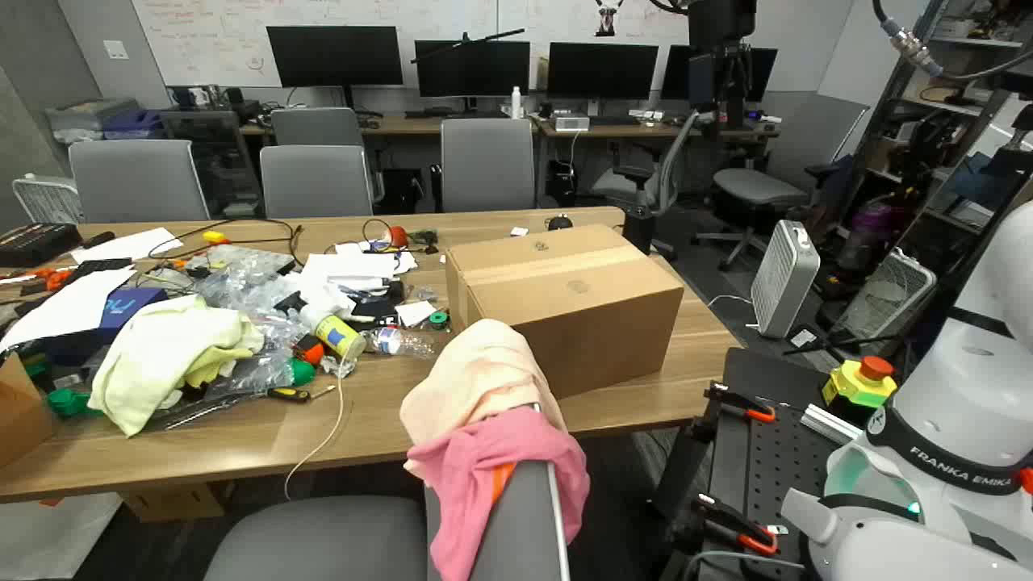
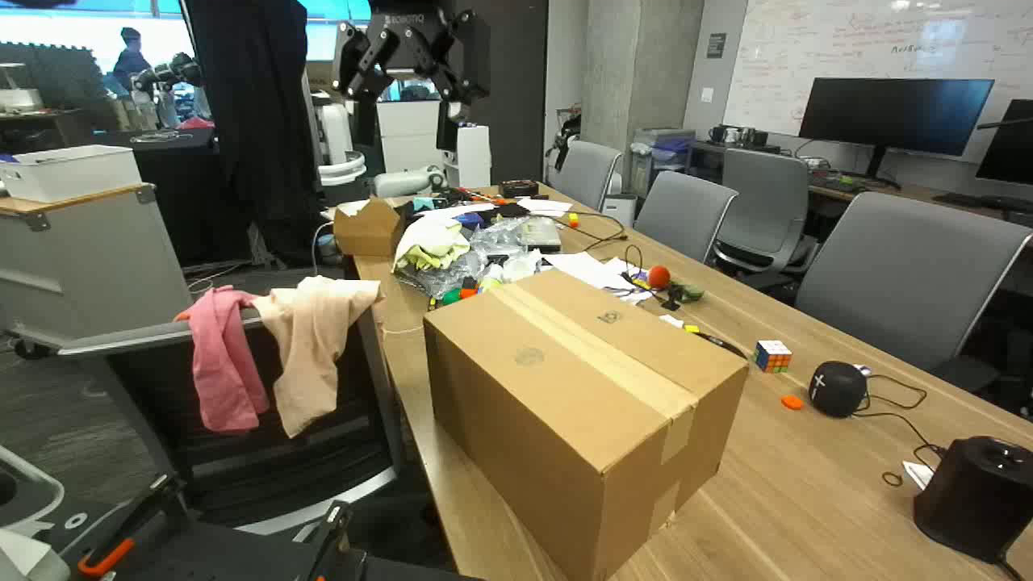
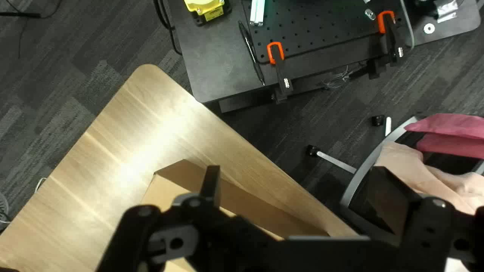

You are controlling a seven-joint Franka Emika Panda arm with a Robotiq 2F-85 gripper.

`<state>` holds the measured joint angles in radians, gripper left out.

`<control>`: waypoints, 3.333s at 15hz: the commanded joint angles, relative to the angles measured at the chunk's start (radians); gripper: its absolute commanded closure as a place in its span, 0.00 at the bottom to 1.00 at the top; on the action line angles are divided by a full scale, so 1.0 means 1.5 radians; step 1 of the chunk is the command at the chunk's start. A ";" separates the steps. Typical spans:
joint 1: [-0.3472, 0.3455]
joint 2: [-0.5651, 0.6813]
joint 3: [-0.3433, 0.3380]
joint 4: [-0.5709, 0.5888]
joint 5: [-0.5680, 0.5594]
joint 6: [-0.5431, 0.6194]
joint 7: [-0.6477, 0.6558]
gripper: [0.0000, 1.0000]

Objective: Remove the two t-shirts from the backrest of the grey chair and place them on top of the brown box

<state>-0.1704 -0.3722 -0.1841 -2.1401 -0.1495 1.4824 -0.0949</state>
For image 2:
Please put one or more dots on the white papers on table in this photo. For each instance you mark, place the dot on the white papers on table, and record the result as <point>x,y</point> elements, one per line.
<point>605,275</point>

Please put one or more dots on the grey office chair middle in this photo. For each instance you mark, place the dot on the grey office chair middle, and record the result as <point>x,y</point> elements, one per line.
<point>685,215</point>

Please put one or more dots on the pink t-shirt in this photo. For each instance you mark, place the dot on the pink t-shirt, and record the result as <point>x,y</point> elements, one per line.
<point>223,374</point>

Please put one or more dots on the white box on cart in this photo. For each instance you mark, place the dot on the white box on cart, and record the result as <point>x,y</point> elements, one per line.
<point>68,172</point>

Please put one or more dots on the person in blue shirt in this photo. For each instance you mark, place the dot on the person in blue shirt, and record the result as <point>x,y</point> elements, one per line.
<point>130,59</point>

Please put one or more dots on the black round speaker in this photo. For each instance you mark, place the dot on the black round speaker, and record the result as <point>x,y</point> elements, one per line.
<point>837,389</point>

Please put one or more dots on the black computer monitor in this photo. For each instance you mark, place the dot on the black computer monitor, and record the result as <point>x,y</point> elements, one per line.
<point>922,115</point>

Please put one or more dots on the small open cardboard box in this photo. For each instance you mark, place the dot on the small open cardboard box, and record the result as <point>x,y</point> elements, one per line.
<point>365,235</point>

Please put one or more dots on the grey chair with t-shirts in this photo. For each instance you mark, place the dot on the grey chair with t-shirts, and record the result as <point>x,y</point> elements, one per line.
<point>96,278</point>

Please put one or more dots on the rubik's cube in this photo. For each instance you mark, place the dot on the rubik's cube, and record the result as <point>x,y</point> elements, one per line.
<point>773,357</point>

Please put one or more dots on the pile of plastic bags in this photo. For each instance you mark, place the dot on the pile of plastic bags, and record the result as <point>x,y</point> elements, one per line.
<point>439,258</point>

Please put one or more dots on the grey office chair near right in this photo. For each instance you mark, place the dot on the grey office chair near right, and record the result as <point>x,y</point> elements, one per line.
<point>911,278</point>

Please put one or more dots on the grey office chair by desk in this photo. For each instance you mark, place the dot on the grey office chair by desk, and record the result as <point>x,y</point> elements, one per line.
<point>767,222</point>

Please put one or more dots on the orange ball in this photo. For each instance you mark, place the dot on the orange ball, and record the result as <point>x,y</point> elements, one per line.
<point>661,278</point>

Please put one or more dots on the large cardboard box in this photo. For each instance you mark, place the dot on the large cardboard box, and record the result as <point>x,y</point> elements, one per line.
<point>591,419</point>

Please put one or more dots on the beige t-shirt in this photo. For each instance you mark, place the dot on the beige t-shirt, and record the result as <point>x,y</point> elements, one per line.
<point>311,330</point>

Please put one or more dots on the small orange block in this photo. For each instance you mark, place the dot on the small orange block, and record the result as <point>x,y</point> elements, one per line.
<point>792,401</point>

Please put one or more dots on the grey office chair far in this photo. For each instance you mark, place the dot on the grey office chair far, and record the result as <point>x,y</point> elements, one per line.
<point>590,172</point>

